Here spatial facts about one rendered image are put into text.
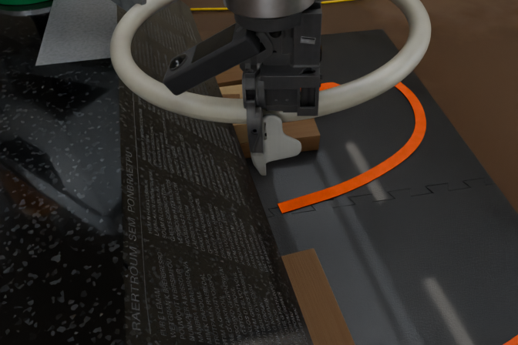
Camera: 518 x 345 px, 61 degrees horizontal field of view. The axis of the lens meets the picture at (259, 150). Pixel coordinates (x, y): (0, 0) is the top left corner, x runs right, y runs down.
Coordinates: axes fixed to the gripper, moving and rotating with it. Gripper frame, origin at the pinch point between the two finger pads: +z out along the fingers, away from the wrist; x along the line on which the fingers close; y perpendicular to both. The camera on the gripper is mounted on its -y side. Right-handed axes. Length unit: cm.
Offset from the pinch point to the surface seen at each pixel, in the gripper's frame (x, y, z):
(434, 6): 219, 87, 84
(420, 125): 106, 57, 85
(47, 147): 3.2, -31.3, 2.8
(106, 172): -0.9, -21.2, 3.5
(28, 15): 41, -51, 0
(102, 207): -6.9, -19.8, 3.8
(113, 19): 40, -33, 1
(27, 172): -1.8, -32.1, 2.9
